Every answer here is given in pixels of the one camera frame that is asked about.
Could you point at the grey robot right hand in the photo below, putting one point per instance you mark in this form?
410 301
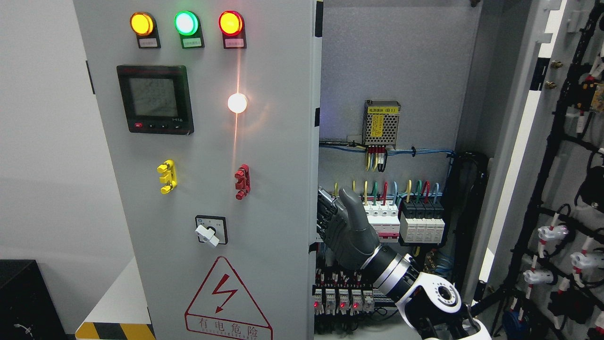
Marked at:
343 226

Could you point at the grey cabinet door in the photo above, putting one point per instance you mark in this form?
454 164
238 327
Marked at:
534 108
271 229

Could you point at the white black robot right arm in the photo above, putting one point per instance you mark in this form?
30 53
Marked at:
429 304

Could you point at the white indicator lamp left door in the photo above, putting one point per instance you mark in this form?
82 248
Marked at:
237 103

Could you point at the red indicator lamp left door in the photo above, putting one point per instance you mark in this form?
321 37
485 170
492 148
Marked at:
231 24

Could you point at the green indicator lamp left door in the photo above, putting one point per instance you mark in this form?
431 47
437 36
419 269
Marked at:
189 29

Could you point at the yellow indicator lamp left door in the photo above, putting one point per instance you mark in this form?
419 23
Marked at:
145 29

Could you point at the white socket breaker row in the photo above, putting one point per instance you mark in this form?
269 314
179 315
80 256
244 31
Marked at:
384 219

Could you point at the relay terminal block row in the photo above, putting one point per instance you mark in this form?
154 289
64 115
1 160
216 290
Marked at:
345 293

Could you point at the black white surge protector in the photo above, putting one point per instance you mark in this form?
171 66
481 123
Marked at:
422 223

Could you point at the red terminal connector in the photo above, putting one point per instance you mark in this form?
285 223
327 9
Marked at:
243 185

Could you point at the metal mesh power supply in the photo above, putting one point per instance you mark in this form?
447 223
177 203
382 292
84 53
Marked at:
381 122

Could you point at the red electric hazard warning sticker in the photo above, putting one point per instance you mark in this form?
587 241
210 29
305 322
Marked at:
224 307

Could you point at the grey electrical cabinet body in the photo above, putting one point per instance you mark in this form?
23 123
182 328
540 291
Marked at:
461 71

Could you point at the yellow terminal connector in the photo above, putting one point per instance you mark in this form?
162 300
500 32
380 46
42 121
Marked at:
167 176

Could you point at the black digital power meter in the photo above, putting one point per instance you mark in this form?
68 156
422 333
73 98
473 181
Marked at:
156 99

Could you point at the white table with hazard stripes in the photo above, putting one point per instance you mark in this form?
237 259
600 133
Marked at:
122 313

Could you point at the black box on floor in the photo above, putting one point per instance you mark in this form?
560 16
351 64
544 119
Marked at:
26 308

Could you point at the white rotary selector switch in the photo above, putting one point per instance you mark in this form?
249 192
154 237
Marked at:
211 230

